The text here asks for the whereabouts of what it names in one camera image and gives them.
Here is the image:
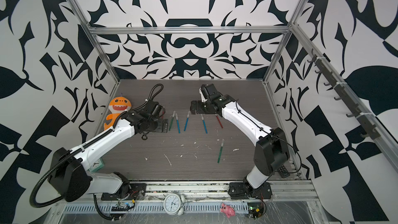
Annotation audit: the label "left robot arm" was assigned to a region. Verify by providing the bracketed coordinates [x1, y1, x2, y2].
[48, 101, 168, 202]

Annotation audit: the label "orange shark plush toy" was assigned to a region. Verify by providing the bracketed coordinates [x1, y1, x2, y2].
[104, 96, 132, 130]

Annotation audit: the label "green knife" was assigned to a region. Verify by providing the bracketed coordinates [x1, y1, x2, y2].
[217, 139, 225, 164]
[169, 111, 176, 131]

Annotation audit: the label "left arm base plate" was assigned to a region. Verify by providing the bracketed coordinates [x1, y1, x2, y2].
[101, 183, 147, 201]

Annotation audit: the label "blue knife left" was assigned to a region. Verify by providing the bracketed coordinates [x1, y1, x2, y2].
[175, 113, 181, 134]

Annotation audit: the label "black remote control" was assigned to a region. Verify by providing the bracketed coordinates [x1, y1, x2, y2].
[277, 165, 290, 178]

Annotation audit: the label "red knife right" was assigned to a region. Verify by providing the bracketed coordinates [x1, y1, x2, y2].
[215, 114, 223, 129]

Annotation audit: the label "white alarm clock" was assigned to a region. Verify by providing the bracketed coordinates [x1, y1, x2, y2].
[163, 193, 186, 216]

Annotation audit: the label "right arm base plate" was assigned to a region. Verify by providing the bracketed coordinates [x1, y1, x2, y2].
[228, 182, 273, 200]

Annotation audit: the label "blue knife right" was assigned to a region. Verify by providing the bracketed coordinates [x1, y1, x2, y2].
[201, 114, 208, 134]

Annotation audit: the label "green circuit board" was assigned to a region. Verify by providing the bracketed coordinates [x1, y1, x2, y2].
[248, 202, 267, 219]

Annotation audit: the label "pink pig toy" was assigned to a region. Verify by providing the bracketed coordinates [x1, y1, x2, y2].
[220, 203, 236, 218]

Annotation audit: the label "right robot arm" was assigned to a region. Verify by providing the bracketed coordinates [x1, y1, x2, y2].
[190, 84, 290, 190]

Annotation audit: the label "left circuit board wires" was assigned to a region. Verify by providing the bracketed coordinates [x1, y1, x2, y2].
[111, 200, 136, 213]

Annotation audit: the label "blue knife middle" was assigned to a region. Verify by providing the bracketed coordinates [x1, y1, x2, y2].
[183, 111, 191, 131]

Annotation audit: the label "wall hook rack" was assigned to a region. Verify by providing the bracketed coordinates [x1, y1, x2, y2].
[309, 55, 382, 140]

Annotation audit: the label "small teal square clock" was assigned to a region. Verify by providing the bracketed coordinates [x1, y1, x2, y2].
[89, 158, 104, 173]

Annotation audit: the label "blue knife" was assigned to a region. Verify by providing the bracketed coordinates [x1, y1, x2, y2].
[183, 111, 191, 131]
[175, 113, 181, 134]
[201, 114, 208, 134]

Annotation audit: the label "black corrugated cable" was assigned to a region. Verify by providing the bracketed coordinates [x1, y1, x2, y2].
[29, 83, 165, 221]

